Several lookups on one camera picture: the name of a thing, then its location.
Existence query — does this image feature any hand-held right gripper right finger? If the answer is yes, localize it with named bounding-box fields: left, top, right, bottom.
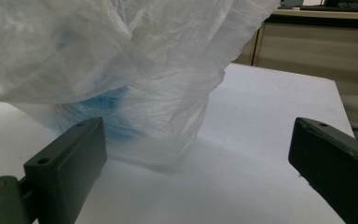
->
left=288, top=117, right=358, bottom=224

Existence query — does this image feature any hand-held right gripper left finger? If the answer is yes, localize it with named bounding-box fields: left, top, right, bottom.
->
left=23, top=117, right=108, bottom=224

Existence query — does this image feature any blue snack pouch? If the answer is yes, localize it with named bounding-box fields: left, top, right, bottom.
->
left=54, top=86, right=144, bottom=145

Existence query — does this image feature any translucent white plastic bag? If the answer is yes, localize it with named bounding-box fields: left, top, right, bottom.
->
left=0, top=0, right=282, bottom=173

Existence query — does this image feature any beige panelled counter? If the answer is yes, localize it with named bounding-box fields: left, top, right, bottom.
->
left=232, top=0, right=358, bottom=99

